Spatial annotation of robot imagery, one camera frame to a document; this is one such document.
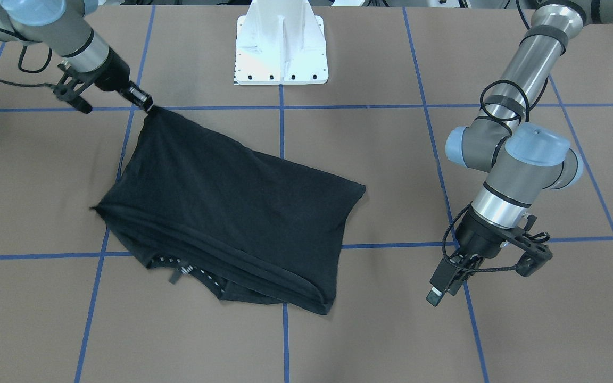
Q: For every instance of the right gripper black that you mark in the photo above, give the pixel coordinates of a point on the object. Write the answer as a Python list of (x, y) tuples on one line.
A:
[(114, 76)]

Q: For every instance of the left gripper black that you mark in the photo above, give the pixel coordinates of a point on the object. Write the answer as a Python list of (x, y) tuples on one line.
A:
[(472, 240)]

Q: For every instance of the black graphic t-shirt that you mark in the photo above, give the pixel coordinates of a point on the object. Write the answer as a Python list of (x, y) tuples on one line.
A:
[(250, 226)]

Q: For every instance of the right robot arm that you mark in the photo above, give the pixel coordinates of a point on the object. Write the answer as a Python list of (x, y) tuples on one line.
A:
[(87, 59)]

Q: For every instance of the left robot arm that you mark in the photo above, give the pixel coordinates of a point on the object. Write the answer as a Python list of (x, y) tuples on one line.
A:
[(521, 159)]

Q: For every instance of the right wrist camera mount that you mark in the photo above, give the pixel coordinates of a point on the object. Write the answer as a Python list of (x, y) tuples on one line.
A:
[(70, 87)]

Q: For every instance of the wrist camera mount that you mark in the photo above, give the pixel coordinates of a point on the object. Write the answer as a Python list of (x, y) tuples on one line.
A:
[(536, 252), (70, 87)]

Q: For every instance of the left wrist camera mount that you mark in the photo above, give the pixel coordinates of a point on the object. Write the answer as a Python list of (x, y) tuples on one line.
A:
[(536, 252)]

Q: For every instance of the white camera stand base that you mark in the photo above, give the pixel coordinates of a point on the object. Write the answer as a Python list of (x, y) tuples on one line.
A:
[(280, 43)]

